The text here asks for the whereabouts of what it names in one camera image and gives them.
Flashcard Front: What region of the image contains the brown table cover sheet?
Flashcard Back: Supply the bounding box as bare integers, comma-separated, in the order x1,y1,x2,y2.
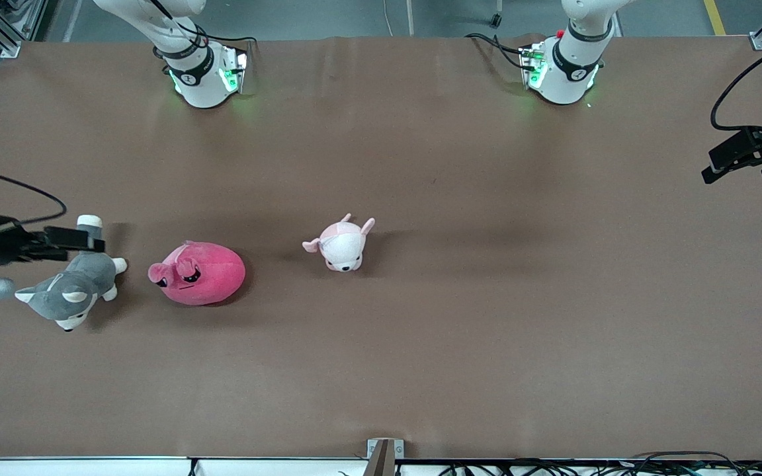
0,34,762,460

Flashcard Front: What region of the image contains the black arm base cable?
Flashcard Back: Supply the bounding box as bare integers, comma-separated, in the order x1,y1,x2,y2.
465,32,529,70
149,0,257,63

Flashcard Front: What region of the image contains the pale pink white plush pig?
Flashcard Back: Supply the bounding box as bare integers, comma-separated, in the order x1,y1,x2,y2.
302,213,376,273

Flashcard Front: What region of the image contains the black left arm base cable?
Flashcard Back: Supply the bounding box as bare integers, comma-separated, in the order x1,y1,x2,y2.
465,32,529,70

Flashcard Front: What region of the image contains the black cable bundle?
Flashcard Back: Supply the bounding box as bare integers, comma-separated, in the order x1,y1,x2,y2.
441,452,762,476

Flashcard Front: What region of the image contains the hot pink plush toy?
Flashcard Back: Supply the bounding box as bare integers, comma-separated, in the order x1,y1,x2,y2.
148,241,247,307

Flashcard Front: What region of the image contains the black right arm base cable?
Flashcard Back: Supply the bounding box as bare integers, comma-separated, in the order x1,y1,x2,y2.
149,0,257,63

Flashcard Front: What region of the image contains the grey white husky plush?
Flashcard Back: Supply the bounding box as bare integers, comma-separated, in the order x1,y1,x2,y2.
15,215,128,333

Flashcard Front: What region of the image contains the white table edge rail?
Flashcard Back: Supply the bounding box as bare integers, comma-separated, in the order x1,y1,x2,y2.
0,456,762,476

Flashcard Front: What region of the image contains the metal table edge bracket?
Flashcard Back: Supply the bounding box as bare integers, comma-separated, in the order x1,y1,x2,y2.
366,438,405,476

